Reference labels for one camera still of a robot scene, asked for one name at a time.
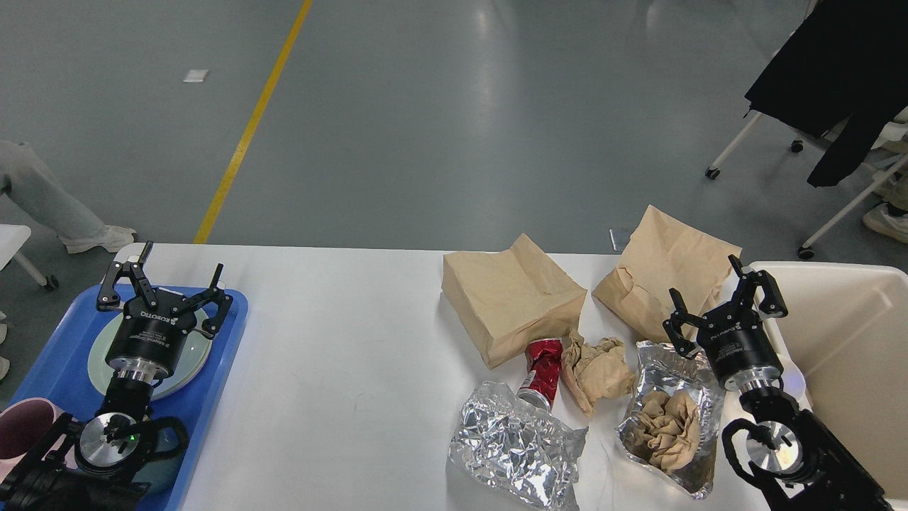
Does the mint green plate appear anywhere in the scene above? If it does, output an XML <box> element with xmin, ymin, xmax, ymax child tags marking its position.
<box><xmin>87</xmin><ymin>312</ymin><xmax>213</xmax><ymax>401</ymax></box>

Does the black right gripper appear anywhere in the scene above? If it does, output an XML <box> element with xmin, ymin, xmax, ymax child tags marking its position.
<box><xmin>663</xmin><ymin>255</ymin><xmax>789</xmax><ymax>390</ymax></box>

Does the pink mug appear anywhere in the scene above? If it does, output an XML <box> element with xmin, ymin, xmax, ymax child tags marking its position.
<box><xmin>1</xmin><ymin>397</ymin><xmax>64</xmax><ymax>480</ymax></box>

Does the white rolling chair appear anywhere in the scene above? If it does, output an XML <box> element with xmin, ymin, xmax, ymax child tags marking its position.
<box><xmin>706</xmin><ymin>108</ymin><xmax>907</xmax><ymax>260</ymax></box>

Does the crumpled brown paper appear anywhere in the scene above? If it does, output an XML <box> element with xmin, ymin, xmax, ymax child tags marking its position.
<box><xmin>560</xmin><ymin>328</ymin><xmax>636</xmax><ymax>417</ymax></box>

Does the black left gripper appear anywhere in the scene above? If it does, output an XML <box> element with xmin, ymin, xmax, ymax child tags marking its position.
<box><xmin>95</xmin><ymin>241</ymin><xmax>234</xmax><ymax>379</ymax></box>

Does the left brown paper bag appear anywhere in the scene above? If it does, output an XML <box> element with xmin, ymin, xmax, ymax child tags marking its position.
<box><xmin>442</xmin><ymin>233</ymin><xmax>587</xmax><ymax>369</ymax></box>

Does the beige plastic bin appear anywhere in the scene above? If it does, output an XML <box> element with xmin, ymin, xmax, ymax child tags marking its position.
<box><xmin>753</xmin><ymin>261</ymin><xmax>907</xmax><ymax>510</ymax></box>

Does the crumpled foil sheet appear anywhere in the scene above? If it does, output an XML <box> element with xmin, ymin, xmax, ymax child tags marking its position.
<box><xmin>448</xmin><ymin>381</ymin><xmax>588</xmax><ymax>510</ymax></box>

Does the white sneaker at right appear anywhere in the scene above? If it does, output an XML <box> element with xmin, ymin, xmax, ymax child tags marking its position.
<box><xmin>862</xmin><ymin>174</ymin><xmax>907</xmax><ymax>245</ymax></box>

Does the right brown paper bag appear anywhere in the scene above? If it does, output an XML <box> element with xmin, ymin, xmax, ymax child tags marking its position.
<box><xmin>592</xmin><ymin>206</ymin><xmax>742</xmax><ymax>343</ymax></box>

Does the foil bag with paper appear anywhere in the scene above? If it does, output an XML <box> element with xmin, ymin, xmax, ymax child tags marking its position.
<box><xmin>616</xmin><ymin>341</ymin><xmax>726</xmax><ymax>499</ymax></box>

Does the brown paper bag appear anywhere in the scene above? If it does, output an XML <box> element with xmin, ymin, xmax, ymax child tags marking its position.
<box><xmin>592</xmin><ymin>206</ymin><xmax>742</xmax><ymax>343</ymax></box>
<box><xmin>442</xmin><ymin>233</ymin><xmax>587</xmax><ymax>369</ymax></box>

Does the person in grey trousers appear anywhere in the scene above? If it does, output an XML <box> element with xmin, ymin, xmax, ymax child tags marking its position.
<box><xmin>1</xmin><ymin>141</ymin><xmax>136</xmax><ymax>253</ymax></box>

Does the black jacket on chair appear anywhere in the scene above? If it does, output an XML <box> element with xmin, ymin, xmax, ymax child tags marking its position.
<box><xmin>745</xmin><ymin>1</ymin><xmax>907</xmax><ymax>187</ymax></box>

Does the dark teal mug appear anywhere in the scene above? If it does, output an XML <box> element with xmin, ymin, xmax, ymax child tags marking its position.
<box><xmin>132</xmin><ymin>427</ymin><xmax>185</xmax><ymax>495</ymax></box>

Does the blue plastic tray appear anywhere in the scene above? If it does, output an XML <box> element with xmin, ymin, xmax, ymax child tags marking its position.
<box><xmin>10</xmin><ymin>285</ymin><xmax>248</xmax><ymax>510</ymax></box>

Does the white paper cup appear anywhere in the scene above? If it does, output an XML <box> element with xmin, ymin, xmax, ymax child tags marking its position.
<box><xmin>778</xmin><ymin>354</ymin><xmax>807</xmax><ymax>400</ymax></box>

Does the crushed red can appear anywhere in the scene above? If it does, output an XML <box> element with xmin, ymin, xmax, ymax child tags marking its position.
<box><xmin>516</xmin><ymin>339</ymin><xmax>563</xmax><ymax>413</ymax></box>

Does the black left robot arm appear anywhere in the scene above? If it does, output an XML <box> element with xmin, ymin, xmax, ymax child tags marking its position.
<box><xmin>2</xmin><ymin>242</ymin><xmax>248</xmax><ymax>510</ymax></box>

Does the white table at left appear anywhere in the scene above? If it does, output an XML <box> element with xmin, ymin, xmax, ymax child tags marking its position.
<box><xmin>1</xmin><ymin>224</ymin><xmax>59</xmax><ymax>291</ymax></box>

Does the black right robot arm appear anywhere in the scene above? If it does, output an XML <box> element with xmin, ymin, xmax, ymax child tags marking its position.
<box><xmin>663</xmin><ymin>255</ymin><xmax>892</xmax><ymax>510</ymax></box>

